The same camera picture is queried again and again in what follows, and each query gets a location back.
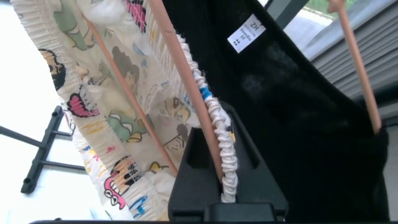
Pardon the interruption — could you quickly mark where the cream printed garment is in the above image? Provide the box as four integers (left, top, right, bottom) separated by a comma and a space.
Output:
10, 0, 240, 222

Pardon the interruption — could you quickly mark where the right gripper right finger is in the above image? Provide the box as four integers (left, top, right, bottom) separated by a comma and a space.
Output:
221, 101, 290, 222

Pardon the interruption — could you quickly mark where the pink clothes hanger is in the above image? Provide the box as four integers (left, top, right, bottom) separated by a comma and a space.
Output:
83, 0, 225, 185
327, 0, 383, 136

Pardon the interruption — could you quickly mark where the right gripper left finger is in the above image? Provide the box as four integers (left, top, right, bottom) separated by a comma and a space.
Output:
167, 126, 225, 222

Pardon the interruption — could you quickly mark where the black clothes rack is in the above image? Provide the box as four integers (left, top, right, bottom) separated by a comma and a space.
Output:
0, 105, 86, 195

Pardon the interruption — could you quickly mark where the black garment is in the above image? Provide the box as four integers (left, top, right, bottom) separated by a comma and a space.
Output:
161, 0, 391, 222

